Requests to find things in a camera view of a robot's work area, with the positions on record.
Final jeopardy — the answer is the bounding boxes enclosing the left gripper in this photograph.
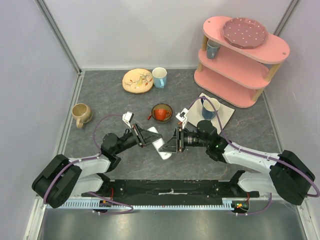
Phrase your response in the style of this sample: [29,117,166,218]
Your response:
[114,122,163,155]

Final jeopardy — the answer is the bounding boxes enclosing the white remote control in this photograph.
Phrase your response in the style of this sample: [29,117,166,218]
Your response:
[152,137,172,160]

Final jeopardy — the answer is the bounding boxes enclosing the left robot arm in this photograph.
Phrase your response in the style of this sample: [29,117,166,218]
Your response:
[31,124,162,208]

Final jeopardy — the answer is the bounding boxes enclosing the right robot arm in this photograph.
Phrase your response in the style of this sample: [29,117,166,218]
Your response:
[159,120,320,206]

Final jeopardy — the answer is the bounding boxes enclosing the orange cup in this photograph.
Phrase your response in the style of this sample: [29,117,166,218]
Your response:
[154,108,172,121]

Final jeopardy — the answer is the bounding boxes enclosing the brown patterned bowl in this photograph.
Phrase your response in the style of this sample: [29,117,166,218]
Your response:
[151,103,173,123]

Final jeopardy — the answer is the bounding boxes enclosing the dark blue mug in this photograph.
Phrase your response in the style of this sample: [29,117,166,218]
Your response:
[200,97,221,120]

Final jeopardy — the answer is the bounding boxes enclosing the yellow floral plate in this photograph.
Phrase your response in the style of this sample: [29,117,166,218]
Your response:
[122,68,154,94]

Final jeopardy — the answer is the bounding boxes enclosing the light blue mug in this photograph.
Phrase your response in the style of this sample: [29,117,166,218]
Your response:
[152,67,167,89]

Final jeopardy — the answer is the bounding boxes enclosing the beige ceramic mug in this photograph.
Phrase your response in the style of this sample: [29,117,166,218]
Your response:
[71,103,93,129]

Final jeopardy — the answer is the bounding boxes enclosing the pink three-tier shelf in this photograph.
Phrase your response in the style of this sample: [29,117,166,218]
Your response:
[194,16,290,108]

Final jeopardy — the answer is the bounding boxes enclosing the blue mug on shelf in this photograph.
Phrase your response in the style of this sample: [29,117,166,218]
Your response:
[206,39,221,59]

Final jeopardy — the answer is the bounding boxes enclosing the mauve polka dot plate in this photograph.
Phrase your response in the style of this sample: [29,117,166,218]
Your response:
[222,17,269,49]

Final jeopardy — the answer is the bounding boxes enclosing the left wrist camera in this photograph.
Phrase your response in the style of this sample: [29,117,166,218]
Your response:
[122,111,134,129]

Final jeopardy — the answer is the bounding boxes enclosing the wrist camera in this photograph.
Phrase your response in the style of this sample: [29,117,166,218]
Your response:
[175,108,189,129]
[122,111,134,129]

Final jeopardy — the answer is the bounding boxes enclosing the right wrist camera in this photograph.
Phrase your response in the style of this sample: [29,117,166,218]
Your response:
[175,108,189,129]

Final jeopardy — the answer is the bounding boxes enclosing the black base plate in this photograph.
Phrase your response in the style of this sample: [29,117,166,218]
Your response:
[95,179,260,206]

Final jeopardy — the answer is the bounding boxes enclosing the slotted cable duct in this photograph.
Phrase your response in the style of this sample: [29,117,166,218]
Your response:
[59,198,241,210]

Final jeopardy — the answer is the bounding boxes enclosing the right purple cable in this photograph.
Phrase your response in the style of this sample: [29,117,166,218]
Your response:
[187,97,320,216]

